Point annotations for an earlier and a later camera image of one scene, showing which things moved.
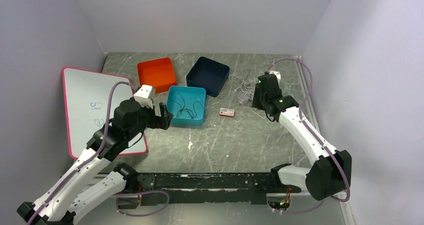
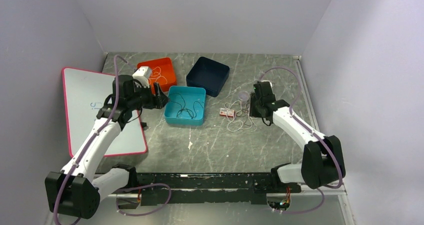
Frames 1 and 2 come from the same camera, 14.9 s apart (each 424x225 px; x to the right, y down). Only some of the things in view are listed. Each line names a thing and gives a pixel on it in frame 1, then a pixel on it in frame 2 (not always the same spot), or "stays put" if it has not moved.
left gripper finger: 163,109 to 158,91
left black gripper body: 148,118 to 143,97
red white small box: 227,112 stays put
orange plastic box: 158,73 stays put
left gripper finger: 165,121 to 160,101
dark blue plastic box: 209,74 stays put
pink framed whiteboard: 86,95 stays put
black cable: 181,109 stays put
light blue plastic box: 187,105 stays put
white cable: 245,92 to 250,118
